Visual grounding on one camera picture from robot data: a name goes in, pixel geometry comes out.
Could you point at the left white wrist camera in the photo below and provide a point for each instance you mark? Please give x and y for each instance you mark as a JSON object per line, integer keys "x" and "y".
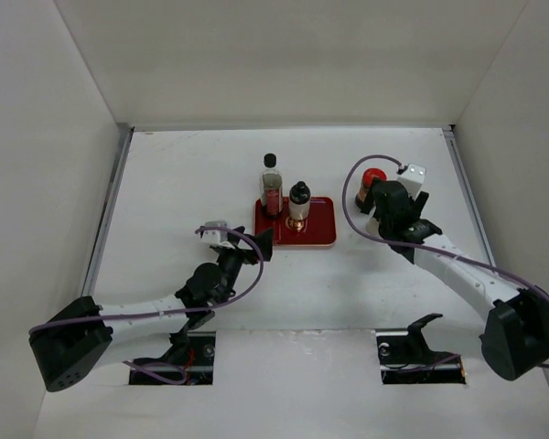
{"x": 214, "y": 232}

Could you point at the small black dome cap bottle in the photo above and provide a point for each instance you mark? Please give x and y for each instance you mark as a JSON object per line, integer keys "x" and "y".
{"x": 298, "y": 206}

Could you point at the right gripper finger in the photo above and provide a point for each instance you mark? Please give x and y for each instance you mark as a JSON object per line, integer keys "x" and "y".
{"x": 368, "y": 203}
{"x": 419, "y": 203}

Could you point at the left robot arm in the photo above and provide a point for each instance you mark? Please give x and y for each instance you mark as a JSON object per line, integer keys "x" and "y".
{"x": 148, "y": 337}

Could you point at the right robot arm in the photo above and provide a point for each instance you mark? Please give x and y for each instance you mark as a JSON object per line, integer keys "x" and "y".
{"x": 515, "y": 338}

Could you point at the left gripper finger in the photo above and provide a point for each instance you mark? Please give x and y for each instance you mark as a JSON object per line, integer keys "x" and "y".
{"x": 264, "y": 241}
{"x": 235, "y": 234}

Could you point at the red lid chili jar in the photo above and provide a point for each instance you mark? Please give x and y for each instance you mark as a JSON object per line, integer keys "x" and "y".
{"x": 368, "y": 176}

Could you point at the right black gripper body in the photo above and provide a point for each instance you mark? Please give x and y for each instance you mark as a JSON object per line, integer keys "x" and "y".
{"x": 383, "y": 227}

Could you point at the red rectangular tray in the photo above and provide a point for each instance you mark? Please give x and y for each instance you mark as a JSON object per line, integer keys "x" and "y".
{"x": 319, "y": 228}

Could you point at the dark sauce bottle black cap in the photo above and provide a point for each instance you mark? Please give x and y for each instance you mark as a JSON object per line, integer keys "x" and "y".
{"x": 271, "y": 184}

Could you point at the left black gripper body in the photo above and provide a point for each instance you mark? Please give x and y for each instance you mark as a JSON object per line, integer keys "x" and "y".
{"x": 230, "y": 262}

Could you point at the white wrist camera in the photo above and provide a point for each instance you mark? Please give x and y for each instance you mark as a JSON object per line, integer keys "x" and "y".
{"x": 412, "y": 177}
{"x": 214, "y": 232}

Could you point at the clear lid salt grinder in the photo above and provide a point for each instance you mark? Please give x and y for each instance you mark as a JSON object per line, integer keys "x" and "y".
{"x": 372, "y": 225}

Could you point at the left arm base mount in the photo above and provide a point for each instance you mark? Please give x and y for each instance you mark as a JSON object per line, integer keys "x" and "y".
{"x": 188, "y": 363}

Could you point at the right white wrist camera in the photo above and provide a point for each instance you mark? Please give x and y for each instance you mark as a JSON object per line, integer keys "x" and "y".
{"x": 412, "y": 177}

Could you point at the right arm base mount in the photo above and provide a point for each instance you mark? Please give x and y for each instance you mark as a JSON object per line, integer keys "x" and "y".
{"x": 406, "y": 359}

